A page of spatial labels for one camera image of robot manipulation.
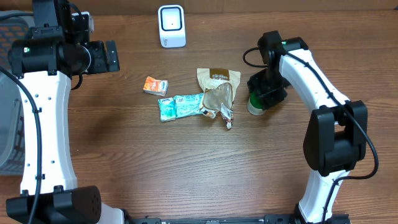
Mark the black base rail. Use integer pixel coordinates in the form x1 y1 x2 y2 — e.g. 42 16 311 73
124 213 351 224

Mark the dark grey plastic basket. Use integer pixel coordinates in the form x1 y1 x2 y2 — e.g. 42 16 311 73
1 10 34 175

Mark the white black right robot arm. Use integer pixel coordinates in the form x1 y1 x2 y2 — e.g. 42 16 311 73
247 30 368 223

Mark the green lid jar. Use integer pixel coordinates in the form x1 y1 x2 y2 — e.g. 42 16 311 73
247 91 266 116

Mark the white barcode scanner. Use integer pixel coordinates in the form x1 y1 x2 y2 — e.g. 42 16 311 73
158 4 187 48

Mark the teal tissue pack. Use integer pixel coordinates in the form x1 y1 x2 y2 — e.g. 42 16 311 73
158 98 177 122

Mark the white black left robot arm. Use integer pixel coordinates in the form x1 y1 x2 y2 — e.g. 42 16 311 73
6 0 129 223

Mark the teal wipes packet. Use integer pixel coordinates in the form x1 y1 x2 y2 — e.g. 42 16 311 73
174 93 204 118

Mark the orange tissue pack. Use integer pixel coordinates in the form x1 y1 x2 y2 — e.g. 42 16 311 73
143 76 169 96

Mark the beige brown snack bag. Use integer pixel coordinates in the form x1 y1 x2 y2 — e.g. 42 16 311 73
197 68 241 129

